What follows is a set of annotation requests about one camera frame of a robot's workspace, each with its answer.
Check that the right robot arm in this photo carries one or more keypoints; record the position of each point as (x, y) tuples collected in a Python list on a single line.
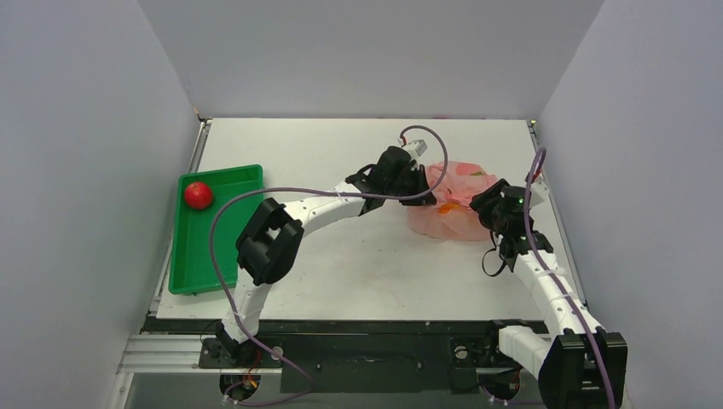
[(559, 316)]

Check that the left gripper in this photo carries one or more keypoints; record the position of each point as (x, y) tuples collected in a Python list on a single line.
[(419, 176)]

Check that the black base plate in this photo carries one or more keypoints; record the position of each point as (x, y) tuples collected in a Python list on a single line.
[(474, 363)]

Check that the orange fake fruit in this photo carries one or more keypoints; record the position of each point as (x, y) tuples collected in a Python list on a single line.
[(445, 208)]

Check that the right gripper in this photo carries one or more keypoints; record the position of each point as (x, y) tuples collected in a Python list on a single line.
[(485, 199)]

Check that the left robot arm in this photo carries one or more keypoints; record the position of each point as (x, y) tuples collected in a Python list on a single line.
[(268, 245)]

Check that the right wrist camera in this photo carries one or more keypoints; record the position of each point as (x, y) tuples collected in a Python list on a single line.
[(539, 192)]

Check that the red fake apple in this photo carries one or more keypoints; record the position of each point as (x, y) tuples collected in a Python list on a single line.
[(197, 195)]

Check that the pink plastic bag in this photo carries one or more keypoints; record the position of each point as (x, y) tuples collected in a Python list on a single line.
[(458, 184)]

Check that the aluminium frame rail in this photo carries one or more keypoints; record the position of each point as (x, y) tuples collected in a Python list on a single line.
[(164, 353)]

